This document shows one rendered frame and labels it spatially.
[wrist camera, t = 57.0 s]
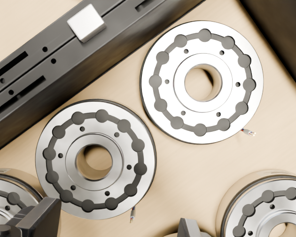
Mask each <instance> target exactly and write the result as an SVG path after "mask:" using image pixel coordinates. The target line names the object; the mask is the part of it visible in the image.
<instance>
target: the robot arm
mask: <svg viewBox="0 0 296 237"><path fill-rule="evenodd" d="M61 206H62V200H61V199H58V198H52V197H44V198H43V199H42V200H41V201H40V202H39V203H38V204H37V205H36V206H32V205H31V206H28V207H25V208H23V209H21V210H20V211H19V212H18V213H17V214H16V215H15V216H13V218H11V219H10V220H9V221H8V222H7V223H6V224H0V237H57V233H58V227H59V220H60V213H61ZM177 237H211V236H210V235H209V234H208V233H205V232H200V230H199V227H198V224H197V221H196V220H192V219H186V218H181V219H180V221H179V228H178V233H177Z"/></svg>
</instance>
